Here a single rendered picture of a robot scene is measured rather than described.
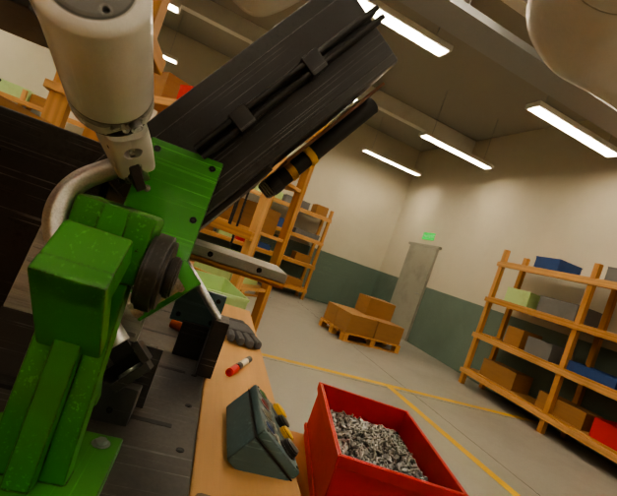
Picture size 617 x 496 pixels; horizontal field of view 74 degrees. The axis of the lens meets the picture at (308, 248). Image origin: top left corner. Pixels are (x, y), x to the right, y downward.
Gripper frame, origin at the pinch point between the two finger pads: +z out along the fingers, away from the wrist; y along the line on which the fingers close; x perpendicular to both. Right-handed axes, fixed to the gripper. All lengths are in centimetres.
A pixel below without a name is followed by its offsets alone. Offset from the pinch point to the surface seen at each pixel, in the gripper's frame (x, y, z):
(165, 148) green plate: -6.8, 1.1, 2.3
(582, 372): -398, -277, 310
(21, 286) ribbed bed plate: 18.6, -10.0, 6.0
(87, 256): 8.2, -17.5, -26.1
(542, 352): -407, -256, 360
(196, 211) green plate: -6.8, -9.8, 2.5
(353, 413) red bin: -24, -58, 28
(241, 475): 4.1, -44.5, -4.8
